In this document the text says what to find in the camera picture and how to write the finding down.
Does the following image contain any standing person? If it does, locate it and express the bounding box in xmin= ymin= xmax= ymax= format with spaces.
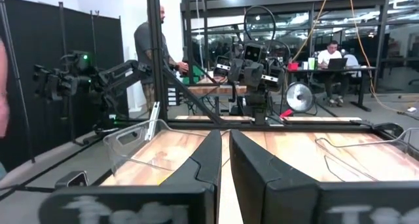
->
xmin=133 ymin=5 xmax=191 ymax=112

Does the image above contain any black desk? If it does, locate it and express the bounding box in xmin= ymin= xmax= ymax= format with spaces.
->
xmin=287 ymin=65 xmax=378 ymax=113

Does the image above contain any black frame post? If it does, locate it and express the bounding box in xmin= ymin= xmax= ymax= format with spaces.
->
xmin=145 ymin=0 xmax=169 ymax=122

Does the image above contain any wooden background table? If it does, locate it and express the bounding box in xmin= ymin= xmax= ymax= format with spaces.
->
xmin=187 ymin=75 xmax=249 ymax=98

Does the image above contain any black table clamp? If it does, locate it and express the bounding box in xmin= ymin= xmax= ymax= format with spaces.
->
xmin=350 ymin=119 xmax=405 ymax=139

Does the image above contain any black stand pole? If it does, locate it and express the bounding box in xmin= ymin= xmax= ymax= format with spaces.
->
xmin=0 ymin=0 xmax=36 ymax=164

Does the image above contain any dark laptop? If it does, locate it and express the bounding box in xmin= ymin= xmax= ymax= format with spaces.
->
xmin=327 ymin=57 xmax=349 ymax=71

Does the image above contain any person seated at laptop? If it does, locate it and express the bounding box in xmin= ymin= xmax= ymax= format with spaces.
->
xmin=316 ymin=39 xmax=353 ymax=107

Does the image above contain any black frame rail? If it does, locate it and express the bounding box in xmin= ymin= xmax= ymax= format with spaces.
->
xmin=113 ymin=118 xmax=377 ymax=132

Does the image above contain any floor fan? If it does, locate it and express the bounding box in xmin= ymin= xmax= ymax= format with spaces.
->
xmin=283 ymin=81 xmax=317 ymax=117

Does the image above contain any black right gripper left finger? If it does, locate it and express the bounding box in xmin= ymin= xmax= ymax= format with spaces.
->
xmin=39 ymin=128 xmax=223 ymax=224

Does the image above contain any orange cable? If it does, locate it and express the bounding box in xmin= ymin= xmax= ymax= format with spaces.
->
xmin=347 ymin=0 xmax=419 ymax=116
xmin=290 ymin=0 xmax=333 ymax=63

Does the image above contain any black table-level camera box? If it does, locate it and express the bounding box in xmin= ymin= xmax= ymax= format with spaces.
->
xmin=54 ymin=170 xmax=90 ymax=190

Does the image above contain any white metal bracket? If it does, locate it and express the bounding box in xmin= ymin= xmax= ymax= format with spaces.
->
xmin=145 ymin=101 xmax=162 ymax=141

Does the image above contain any black diagonal frame brace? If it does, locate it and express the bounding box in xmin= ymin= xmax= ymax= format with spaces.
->
xmin=162 ymin=65 xmax=227 ymax=126

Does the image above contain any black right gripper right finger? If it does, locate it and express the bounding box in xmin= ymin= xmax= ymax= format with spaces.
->
xmin=228 ymin=128 xmax=419 ymax=224

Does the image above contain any clear plastic bin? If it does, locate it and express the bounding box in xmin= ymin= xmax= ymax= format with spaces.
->
xmin=314 ymin=126 xmax=419 ymax=183
xmin=102 ymin=118 xmax=212 ymax=176

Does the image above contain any black partition panel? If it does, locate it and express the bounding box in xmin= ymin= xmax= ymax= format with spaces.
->
xmin=0 ymin=0 xmax=126 ymax=173

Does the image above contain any background black robot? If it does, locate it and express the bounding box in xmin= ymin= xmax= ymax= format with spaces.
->
xmin=214 ymin=5 xmax=293 ymax=126

